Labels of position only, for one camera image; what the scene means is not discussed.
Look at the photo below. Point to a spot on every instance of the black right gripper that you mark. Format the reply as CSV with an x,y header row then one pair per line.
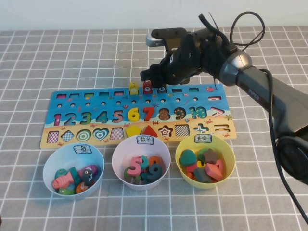
x,y
185,62

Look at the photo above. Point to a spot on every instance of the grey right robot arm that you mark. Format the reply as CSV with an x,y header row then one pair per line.
x,y
264,96

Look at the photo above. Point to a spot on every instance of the blue ocean puzzle board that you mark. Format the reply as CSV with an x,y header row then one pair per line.
x,y
183,97

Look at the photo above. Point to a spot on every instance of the paper label on pink bowl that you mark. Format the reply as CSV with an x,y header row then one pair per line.
x,y
145,140

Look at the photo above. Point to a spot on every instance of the paper label on yellow bowl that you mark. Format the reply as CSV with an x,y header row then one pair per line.
x,y
202,139

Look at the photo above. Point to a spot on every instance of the light pink bowl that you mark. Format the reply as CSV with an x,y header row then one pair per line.
x,y
125,151

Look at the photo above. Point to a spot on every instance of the paper label on blue bowl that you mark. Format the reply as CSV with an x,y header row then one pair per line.
x,y
83,149

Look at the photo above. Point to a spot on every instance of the yellow bowl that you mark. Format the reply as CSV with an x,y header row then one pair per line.
x,y
226,154

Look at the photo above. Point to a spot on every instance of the light blue bowl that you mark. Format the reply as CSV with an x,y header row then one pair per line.
x,y
60,158

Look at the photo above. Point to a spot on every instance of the dark teal fish piece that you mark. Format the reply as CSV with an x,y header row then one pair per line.
x,y
75,175

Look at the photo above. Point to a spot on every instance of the red fish peg number seven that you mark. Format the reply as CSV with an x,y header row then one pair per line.
x,y
147,89

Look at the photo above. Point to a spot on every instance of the yellow fish peg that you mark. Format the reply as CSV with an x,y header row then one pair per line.
x,y
133,89

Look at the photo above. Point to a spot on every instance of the red wooden number seven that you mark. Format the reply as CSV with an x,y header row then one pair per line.
x,y
149,110

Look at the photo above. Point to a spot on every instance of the yellow wooden number six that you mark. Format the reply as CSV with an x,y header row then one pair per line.
x,y
132,113

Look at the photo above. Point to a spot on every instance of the red wooden triangle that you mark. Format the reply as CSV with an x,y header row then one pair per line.
x,y
150,133

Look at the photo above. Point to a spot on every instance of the yellow wooden pentagon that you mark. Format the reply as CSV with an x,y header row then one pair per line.
x,y
133,132

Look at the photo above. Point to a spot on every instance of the orange wooden number zero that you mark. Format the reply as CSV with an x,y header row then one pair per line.
x,y
154,159

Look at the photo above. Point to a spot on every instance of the grey checked tablecloth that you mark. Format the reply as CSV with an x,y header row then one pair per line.
x,y
72,60

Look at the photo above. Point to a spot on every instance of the teal wooden number three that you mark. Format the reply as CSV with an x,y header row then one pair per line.
x,y
145,163

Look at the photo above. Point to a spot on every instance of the teal wooden heart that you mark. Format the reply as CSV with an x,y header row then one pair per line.
x,y
187,157

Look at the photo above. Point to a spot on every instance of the pink wooden number five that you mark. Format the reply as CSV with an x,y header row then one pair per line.
x,y
133,171

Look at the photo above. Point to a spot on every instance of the brown wooden star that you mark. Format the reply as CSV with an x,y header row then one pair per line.
x,y
209,156

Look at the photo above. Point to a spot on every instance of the pink wooden round shape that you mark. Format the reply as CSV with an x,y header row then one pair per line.
x,y
191,168

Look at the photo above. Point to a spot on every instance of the yellow wooden plus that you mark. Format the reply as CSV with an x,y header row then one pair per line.
x,y
199,164

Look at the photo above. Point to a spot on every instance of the green wooden number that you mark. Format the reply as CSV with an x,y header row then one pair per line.
x,y
126,173

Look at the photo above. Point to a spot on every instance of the dark teal number nine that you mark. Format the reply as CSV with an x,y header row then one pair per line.
x,y
154,177

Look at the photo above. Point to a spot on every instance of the orange wooden shape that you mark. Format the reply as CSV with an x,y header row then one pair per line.
x,y
190,176

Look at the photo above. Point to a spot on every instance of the grey wooden rectangle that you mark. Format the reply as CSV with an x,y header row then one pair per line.
x,y
202,175

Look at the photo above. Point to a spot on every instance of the purple wooden fish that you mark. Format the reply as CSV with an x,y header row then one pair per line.
x,y
92,169

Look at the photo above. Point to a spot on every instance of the coral wooden trapezoid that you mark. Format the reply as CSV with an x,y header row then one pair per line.
x,y
213,170

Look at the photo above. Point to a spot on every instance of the red wooden shape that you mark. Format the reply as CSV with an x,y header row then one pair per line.
x,y
222,166

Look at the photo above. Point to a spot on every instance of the black wooden fish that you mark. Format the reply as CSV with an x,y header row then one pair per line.
x,y
87,178

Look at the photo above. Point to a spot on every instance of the orange wooden fish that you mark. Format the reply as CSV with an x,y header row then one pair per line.
x,y
81,188

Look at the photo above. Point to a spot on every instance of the teal wooden fish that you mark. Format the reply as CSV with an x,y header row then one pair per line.
x,y
61,173

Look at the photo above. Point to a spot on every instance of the pink striped wooden fish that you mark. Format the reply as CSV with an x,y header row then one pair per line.
x,y
61,182

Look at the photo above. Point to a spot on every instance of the green wooden fish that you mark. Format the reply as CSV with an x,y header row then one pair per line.
x,y
66,191

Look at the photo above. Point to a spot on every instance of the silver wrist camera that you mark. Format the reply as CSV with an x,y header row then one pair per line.
x,y
154,41

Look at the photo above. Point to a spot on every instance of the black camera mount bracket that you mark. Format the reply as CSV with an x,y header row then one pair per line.
x,y
168,32

